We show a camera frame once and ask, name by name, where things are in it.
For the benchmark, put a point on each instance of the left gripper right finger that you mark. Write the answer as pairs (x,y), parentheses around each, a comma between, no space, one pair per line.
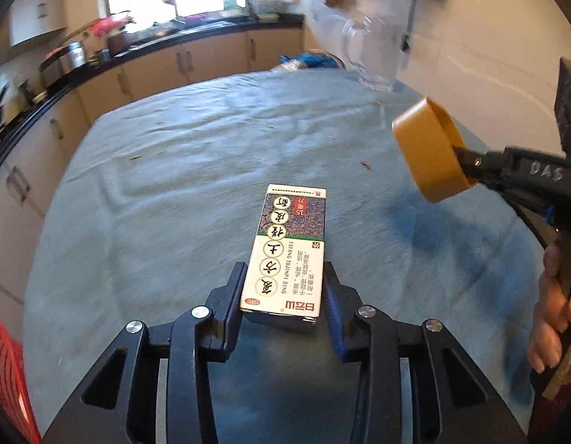
(363,334)

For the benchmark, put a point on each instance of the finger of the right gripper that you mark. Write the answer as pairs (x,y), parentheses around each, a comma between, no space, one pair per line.
(471,163)

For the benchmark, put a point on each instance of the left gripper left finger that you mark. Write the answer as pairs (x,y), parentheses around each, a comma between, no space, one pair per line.
(205,334)

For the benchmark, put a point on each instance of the yellow square lid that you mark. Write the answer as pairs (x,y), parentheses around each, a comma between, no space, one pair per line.
(428,137)

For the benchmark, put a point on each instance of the white blue medicine box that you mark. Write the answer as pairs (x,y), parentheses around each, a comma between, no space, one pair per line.
(284,279)

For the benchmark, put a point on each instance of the right hand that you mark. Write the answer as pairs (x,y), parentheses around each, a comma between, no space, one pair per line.
(552,315)

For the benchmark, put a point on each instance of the grey table cloth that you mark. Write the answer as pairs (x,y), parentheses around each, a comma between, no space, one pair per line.
(278,170)

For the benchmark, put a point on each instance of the clear glass pitcher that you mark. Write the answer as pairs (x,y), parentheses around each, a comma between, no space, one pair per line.
(373,46)

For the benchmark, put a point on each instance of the red plastic basket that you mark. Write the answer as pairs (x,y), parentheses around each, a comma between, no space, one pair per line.
(17,422)

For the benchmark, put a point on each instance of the blue plastic bag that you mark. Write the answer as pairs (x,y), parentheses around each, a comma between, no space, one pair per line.
(310,60)

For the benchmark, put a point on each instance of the silver rice cooker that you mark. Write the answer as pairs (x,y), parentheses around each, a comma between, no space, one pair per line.
(61,62)

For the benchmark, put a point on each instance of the pink basin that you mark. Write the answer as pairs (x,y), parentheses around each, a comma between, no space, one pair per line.
(106,25)

